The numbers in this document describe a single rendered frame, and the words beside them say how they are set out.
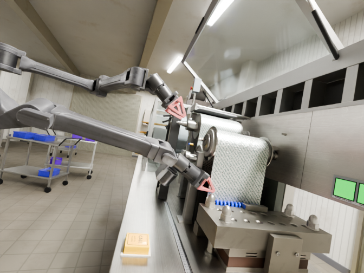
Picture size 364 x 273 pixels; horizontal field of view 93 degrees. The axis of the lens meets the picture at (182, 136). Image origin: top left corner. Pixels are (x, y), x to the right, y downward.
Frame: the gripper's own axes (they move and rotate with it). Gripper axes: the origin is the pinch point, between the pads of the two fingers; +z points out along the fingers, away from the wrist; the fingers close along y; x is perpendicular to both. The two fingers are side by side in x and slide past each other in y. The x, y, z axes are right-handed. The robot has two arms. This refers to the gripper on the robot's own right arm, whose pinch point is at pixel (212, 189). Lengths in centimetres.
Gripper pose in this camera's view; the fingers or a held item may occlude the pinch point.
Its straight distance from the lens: 71.7
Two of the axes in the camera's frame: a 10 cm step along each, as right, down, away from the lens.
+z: 7.4, 6.5, 1.7
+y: 2.2, 0.1, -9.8
